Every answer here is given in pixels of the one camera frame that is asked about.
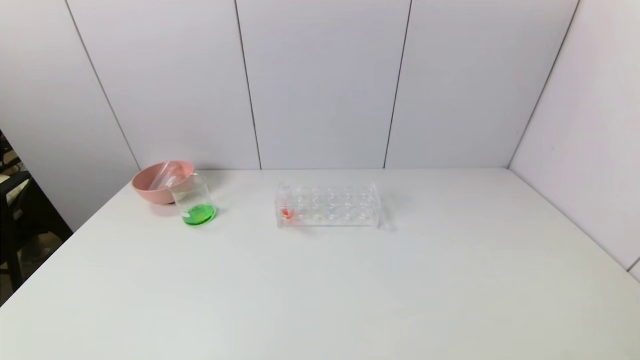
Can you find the test tube with yellow pigment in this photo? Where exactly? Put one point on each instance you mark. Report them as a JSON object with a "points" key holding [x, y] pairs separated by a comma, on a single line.
{"points": [[177, 174]]}

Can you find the test tube with blue pigment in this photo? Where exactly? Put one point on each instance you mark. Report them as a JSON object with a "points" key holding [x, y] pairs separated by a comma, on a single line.
{"points": [[161, 176]]}

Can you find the clear plastic test tube rack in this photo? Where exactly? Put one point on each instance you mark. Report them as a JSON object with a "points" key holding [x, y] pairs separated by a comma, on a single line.
{"points": [[335, 220]]}

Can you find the test tube with red pigment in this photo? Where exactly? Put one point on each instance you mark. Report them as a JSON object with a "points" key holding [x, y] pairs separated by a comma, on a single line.
{"points": [[287, 212]]}

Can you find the clear glass beaker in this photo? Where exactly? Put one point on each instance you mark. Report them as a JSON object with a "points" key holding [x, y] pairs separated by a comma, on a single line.
{"points": [[198, 215]]}

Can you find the pink plastic bowl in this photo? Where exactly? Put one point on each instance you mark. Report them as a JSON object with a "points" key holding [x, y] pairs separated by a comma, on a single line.
{"points": [[150, 192]]}

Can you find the dark background furniture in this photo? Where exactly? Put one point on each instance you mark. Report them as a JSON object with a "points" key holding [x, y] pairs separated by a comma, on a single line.
{"points": [[15, 225]]}

